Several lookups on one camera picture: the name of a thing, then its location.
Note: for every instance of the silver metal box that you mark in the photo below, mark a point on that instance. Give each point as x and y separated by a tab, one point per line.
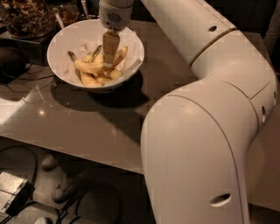
13	192

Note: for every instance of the yellow banana right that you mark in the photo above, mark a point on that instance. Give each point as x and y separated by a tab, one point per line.
113	72

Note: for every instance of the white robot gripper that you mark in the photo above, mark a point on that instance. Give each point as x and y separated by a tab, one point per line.
114	17

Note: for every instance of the white shoe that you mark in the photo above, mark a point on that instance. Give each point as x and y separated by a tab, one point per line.
68	187
49	163

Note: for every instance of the white shoe lower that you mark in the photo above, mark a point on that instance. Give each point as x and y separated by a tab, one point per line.
68	187

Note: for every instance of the white ceramic bowl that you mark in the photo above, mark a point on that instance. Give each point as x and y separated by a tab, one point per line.
69	38

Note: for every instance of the long yellow banana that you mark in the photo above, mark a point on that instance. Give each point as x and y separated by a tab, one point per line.
88	67

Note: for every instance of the yellow banana middle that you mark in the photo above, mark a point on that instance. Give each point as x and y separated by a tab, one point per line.
97	58

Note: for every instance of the white shoe upper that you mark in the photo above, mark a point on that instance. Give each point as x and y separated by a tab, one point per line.
49	163

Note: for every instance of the white paper bowl liner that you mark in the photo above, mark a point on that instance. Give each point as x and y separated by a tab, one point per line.
133	60

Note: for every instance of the yellow banana lower left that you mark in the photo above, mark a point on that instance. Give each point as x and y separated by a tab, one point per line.
88	80

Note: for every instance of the white spoon handle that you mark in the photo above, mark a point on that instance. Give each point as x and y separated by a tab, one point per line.
56	13

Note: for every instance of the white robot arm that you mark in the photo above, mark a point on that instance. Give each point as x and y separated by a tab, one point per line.
194	140

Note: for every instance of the black round device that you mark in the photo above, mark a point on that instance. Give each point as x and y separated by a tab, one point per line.
12	64

